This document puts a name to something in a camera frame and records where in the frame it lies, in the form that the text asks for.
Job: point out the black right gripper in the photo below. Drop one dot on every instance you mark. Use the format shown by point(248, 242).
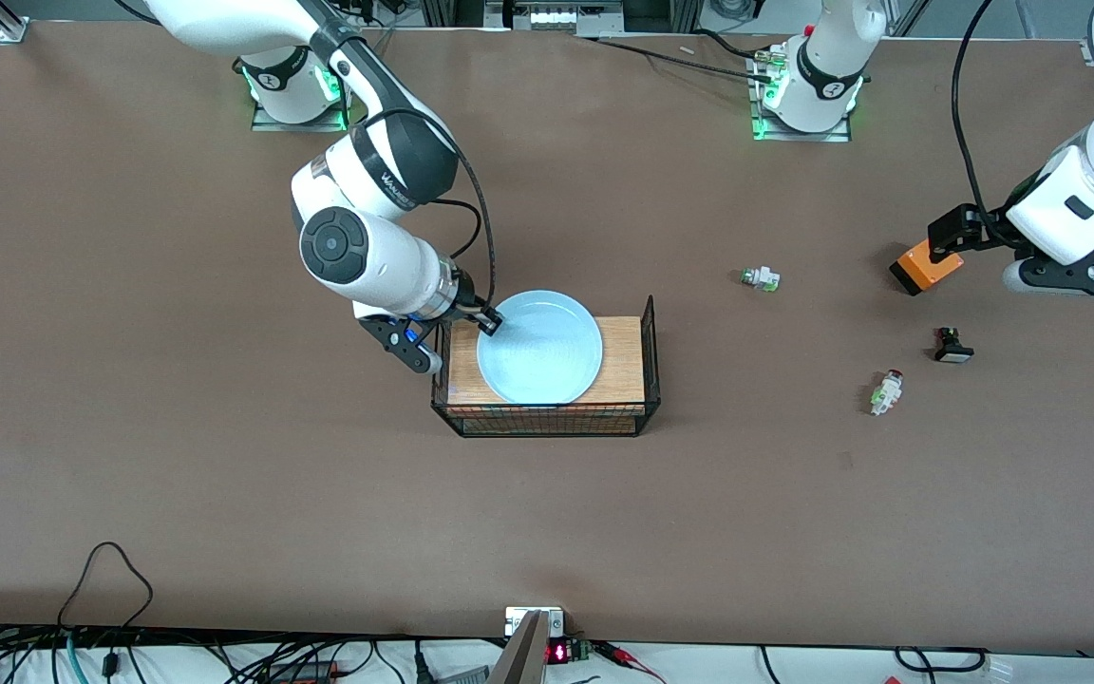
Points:
point(467, 302)

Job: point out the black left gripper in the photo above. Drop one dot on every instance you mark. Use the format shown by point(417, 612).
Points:
point(972, 231)

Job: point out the light blue round plate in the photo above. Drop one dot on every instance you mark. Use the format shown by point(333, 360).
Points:
point(547, 361)

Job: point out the red push button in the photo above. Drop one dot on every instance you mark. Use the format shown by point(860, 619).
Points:
point(886, 391)

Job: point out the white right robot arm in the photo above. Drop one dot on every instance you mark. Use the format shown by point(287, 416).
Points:
point(367, 256)

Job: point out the orange button box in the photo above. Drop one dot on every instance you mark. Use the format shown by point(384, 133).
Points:
point(927, 277)

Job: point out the black push button white cap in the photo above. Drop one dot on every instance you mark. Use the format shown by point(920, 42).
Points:
point(952, 348)

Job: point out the green push button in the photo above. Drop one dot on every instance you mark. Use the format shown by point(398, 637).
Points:
point(761, 278)

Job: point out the small white grey device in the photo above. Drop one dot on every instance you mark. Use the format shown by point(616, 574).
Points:
point(556, 622)

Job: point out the red LED display board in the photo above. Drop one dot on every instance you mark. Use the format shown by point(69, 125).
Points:
point(558, 653)

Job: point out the grey metal bar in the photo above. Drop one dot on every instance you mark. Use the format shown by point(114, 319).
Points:
point(520, 660)

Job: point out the red test lead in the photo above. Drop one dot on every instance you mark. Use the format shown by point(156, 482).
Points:
point(628, 657)

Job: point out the black power adapter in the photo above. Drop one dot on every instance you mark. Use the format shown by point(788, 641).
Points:
point(305, 672)

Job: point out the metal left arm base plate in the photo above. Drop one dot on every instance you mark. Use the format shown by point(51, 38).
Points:
point(832, 136)

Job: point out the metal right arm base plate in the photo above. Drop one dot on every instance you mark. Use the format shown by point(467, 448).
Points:
point(267, 122)

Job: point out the aluminium frame structure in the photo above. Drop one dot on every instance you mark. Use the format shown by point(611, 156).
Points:
point(566, 14)

